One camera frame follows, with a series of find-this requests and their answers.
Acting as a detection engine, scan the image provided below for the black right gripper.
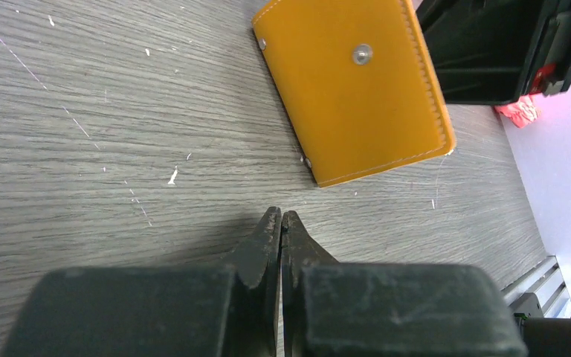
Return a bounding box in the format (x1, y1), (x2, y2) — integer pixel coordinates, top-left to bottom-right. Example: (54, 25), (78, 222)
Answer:
(416, 0), (571, 105)

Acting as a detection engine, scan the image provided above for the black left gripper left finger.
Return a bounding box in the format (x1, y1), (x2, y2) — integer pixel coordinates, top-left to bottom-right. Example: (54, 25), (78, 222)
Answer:
(1, 207), (282, 356)

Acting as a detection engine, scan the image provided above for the pink crumpled cloth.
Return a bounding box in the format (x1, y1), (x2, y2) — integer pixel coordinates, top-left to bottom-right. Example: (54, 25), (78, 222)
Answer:
(494, 95), (541, 129)

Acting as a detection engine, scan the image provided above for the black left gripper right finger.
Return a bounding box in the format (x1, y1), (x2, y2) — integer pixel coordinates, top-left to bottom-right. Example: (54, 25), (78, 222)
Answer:
(281, 211), (527, 356)

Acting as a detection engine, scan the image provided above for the orange leather card holder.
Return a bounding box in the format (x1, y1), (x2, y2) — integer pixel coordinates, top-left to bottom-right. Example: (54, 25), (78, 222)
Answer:
(251, 0), (457, 187)

